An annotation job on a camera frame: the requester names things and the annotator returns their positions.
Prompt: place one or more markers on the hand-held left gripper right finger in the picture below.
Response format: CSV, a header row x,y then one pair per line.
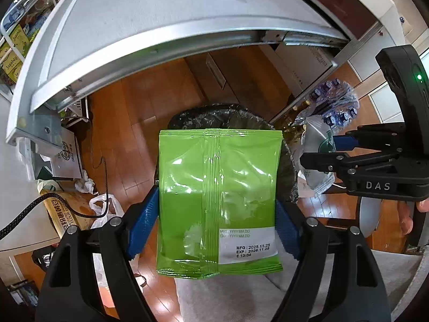
x,y
288,233

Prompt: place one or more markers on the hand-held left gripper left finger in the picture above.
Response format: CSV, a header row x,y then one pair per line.
x,y
144,224

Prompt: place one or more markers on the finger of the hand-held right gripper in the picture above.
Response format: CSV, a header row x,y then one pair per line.
x,y
335,161
347,142

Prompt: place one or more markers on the clear bag with green logo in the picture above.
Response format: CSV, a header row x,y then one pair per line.
x,y
318,134

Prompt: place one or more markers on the green snack packet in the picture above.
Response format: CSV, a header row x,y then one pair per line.
x,y
218,191

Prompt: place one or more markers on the trash bin with black bag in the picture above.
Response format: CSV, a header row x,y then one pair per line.
x,y
214,117

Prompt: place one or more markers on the person's right hand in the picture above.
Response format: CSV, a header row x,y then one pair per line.
x,y
406,219

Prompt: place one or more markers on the plastic bag of blue bottles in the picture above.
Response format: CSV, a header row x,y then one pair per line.
x,y
335,107

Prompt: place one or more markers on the white plastic bag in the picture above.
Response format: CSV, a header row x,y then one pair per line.
x,y
100,205

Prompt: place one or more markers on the small crumpled tissue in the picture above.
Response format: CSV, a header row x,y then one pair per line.
x,y
85,183

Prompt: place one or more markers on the brown flour bag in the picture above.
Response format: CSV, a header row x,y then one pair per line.
x,y
67,208

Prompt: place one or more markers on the grey cloth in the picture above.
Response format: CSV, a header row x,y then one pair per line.
x,y
234,298

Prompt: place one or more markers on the large white box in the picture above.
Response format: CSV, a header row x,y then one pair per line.
x,y
301,67

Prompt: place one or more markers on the white paper bag green logo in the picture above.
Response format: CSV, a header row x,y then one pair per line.
x,y
67,161

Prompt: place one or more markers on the brown cardboard box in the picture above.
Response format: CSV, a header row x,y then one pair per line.
x,y
214,73

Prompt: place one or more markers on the yellow green tea box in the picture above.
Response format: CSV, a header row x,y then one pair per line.
x,y
18,38
8,67

